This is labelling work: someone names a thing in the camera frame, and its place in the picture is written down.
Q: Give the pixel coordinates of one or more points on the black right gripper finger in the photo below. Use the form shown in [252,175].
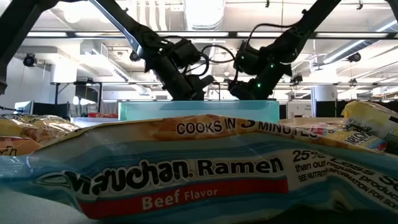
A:
[239,88]

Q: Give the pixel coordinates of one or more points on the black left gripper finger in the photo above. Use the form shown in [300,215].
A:
[199,87]

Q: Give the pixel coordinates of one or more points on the teal plastic bin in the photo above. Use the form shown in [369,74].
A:
[186,111]

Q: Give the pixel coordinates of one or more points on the red Saucy Noods packet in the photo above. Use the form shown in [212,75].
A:
[102,115]

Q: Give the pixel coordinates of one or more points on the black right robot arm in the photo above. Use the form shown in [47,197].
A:
[308,25]

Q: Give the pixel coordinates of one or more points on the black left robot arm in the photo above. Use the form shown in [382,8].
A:
[140,34]

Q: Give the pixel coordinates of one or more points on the white sign board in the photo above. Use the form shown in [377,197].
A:
[298,109]

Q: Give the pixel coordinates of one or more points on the black overhead light bar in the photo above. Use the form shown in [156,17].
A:
[231,34]

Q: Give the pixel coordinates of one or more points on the computer monitor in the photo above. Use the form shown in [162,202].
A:
[23,107]

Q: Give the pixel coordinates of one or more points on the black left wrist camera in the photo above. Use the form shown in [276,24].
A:
[186,53]

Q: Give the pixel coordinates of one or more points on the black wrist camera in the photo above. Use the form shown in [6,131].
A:
[248,59]
[186,53]

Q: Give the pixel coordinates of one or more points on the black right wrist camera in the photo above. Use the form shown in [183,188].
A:
[248,59]

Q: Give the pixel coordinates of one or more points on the black ceiling camera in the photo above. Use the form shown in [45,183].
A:
[354,57]
[29,59]
[297,78]
[134,57]

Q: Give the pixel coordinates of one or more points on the white ceiling duct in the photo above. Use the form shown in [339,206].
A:
[203,18]

